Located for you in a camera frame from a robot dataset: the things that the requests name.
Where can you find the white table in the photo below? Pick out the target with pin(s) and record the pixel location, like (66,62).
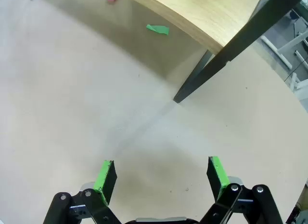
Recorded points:
(288,44)

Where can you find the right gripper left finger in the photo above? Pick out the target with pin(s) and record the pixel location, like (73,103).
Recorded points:
(106,183)

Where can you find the wooden shelf with black frame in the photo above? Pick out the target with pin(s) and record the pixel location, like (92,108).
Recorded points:
(204,14)

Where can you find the green paper scrap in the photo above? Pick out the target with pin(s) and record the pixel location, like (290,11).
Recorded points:
(158,29)

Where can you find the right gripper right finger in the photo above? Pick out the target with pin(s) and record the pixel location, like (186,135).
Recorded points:
(217,178)

